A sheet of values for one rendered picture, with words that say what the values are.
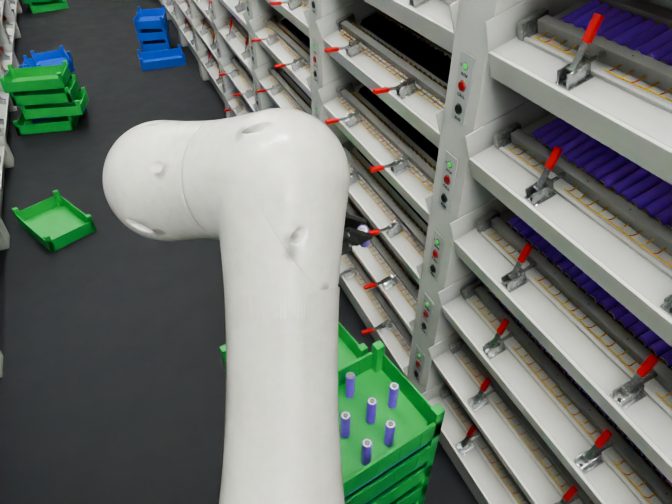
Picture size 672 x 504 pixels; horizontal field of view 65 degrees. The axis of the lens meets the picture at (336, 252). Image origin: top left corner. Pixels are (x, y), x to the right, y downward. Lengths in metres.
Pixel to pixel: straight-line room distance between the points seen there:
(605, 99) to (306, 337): 0.54
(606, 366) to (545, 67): 0.46
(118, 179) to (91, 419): 1.39
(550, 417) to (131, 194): 0.86
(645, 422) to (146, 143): 0.76
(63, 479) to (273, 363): 1.37
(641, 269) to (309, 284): 0.54
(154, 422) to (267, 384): 1.34
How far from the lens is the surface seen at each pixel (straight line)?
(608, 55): 0.85
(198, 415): 1.72
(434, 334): 1.32
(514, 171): 0.97
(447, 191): 1.09
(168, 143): 0.45
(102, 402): 1.84
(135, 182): 0.47
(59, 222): 2.62
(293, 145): 0.38
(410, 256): 1.35
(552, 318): 0.99
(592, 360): 0.95
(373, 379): 1.14
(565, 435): 1.09
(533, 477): 1.25
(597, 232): 0.87
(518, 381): 1.13
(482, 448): 1.46
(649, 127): 0.75
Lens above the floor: 1.40
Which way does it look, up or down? 40 degrees down
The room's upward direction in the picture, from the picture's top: straight up
